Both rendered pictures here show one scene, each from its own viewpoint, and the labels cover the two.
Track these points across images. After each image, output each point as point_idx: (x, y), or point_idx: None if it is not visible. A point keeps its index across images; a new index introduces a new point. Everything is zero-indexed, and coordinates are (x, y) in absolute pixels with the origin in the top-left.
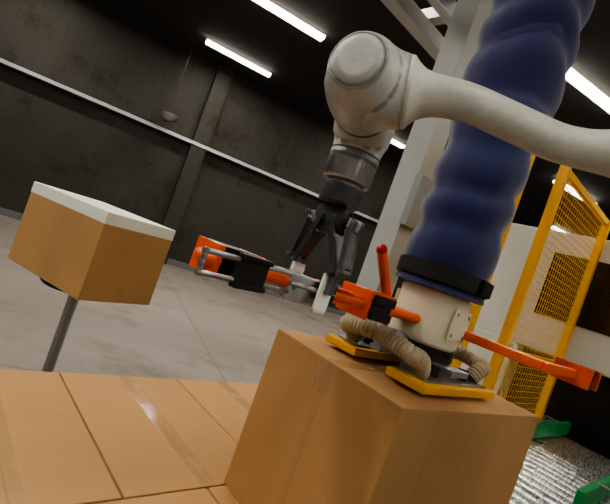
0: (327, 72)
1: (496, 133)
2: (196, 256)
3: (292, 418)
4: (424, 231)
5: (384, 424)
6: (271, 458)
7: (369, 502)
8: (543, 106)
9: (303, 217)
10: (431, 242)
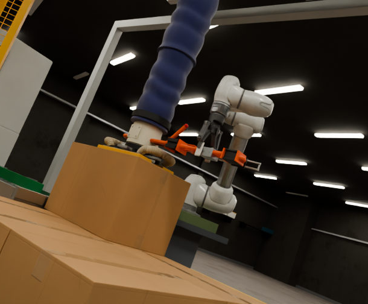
0: (267, 109)
1: (240, 112)
2: (245, 160)
3: (149, 197)
4: (166, 106)
5: (185, 190)
6: (138, 216)
7: (179, 215)
8: None
9: (207, 124)
10: (169, 113)
